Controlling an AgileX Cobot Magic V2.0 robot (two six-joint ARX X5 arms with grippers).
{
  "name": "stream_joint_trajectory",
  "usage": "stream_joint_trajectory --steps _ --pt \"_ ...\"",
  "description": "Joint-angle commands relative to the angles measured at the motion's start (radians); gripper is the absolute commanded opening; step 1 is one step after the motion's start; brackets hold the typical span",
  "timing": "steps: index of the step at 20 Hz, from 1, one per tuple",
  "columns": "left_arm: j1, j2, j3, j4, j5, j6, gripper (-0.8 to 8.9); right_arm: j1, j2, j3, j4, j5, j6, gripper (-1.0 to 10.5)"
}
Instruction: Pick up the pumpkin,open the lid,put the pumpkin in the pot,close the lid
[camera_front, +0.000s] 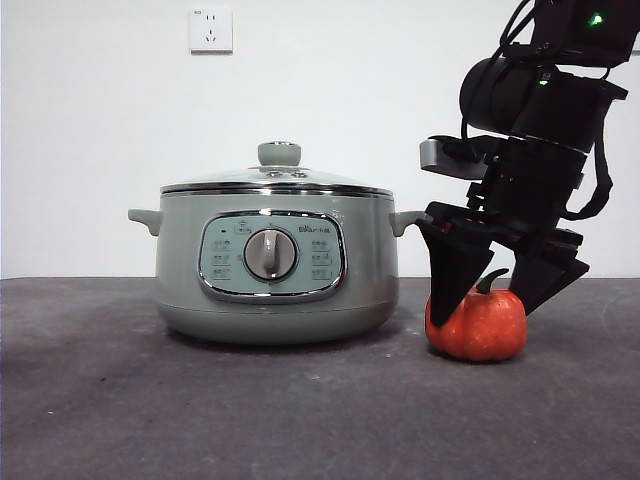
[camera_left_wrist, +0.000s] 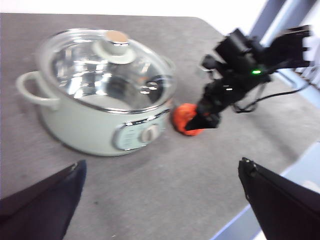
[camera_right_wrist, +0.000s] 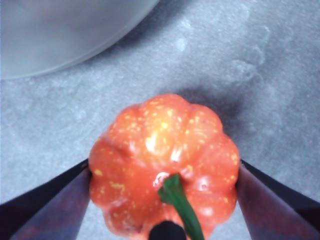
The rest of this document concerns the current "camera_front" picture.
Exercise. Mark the orange pumpkin with green stem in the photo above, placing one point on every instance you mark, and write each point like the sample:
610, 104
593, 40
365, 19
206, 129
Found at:
490, 330

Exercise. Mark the pale green electric pot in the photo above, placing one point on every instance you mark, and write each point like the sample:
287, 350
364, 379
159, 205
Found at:
180, 280

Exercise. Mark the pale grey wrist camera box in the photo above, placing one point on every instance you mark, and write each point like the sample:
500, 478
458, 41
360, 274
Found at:
434, 156

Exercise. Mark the glass lid with green knob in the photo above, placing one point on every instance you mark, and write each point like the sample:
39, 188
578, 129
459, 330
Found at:
280, 154

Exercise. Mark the white wall socket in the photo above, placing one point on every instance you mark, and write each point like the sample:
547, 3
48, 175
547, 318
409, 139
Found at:
211, 30

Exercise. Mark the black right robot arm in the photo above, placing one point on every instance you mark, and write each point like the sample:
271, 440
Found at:
500, 95

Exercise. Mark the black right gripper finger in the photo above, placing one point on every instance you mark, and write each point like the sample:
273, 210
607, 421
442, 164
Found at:
452, 270
545, 280

